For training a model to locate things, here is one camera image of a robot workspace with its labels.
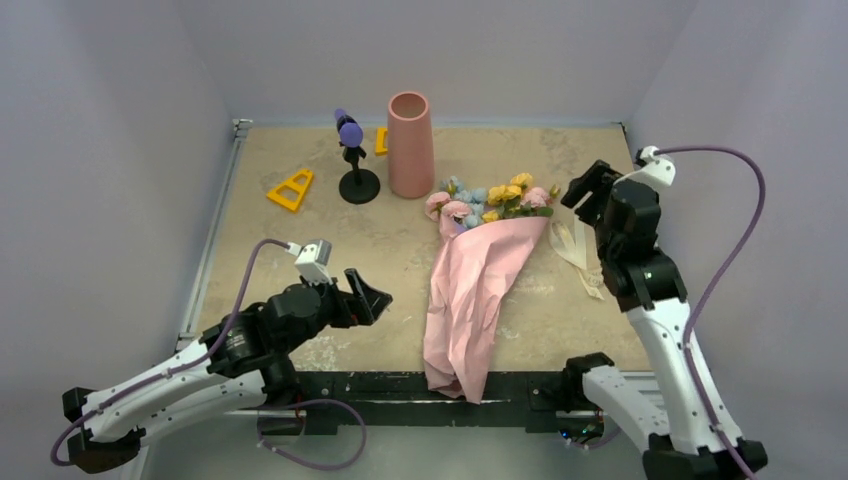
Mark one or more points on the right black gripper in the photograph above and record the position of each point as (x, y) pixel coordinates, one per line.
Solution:
(598, 178)

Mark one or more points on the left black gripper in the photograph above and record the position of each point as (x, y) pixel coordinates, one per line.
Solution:
(372, 301)

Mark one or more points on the cream printed ribbon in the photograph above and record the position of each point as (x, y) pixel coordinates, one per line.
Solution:
(570, 244)

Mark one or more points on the pink flower bouquet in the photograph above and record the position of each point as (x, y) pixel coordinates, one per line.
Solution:
(486, 237)

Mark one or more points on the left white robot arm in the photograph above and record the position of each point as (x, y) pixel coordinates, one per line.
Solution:
(241, 363)

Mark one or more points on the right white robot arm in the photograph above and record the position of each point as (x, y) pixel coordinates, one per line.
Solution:
(692, 435)

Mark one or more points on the pink tall vase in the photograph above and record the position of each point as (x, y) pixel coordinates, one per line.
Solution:
(411, 163)

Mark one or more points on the yellow block behind vase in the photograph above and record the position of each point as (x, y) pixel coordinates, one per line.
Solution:
(381, 142)

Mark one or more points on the black stand purple microphone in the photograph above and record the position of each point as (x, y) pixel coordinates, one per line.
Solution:
(358, 186)

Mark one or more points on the yellow triangular block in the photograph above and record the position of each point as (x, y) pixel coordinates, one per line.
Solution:
(291, 192)

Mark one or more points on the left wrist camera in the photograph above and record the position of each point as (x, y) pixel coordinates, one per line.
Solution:
(311, 261)

